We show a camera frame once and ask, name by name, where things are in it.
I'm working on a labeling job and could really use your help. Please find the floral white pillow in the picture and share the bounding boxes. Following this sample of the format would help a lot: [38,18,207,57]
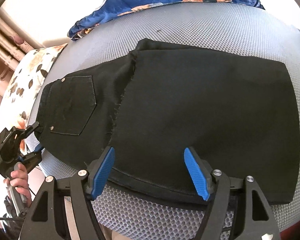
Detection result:
[0,43,68,132]

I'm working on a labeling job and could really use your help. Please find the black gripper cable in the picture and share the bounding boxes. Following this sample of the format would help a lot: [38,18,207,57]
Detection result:
[0,182,38,222]

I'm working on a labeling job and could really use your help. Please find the left hand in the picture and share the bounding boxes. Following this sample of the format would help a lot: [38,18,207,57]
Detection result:
[3,163,32,207]

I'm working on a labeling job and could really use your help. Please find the grey mesh mattress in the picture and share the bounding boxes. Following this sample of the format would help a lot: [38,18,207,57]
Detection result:
[27,0,300,240]

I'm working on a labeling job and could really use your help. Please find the black pants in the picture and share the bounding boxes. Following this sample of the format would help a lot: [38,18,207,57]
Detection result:
[35,39,300,206]

